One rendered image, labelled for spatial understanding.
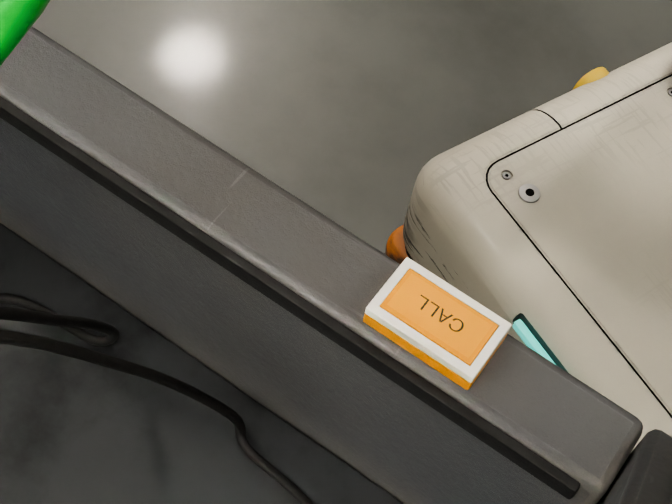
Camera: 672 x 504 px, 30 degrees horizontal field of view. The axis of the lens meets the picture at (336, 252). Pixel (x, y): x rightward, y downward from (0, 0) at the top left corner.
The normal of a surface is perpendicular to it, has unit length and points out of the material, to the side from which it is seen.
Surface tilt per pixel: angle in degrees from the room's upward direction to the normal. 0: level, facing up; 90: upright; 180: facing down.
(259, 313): 90
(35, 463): 0
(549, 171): 0
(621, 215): 0
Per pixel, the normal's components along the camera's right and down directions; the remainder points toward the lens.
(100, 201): -0.57, 0.67
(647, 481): 0.47, -0.83
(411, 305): 0.11, -0.51
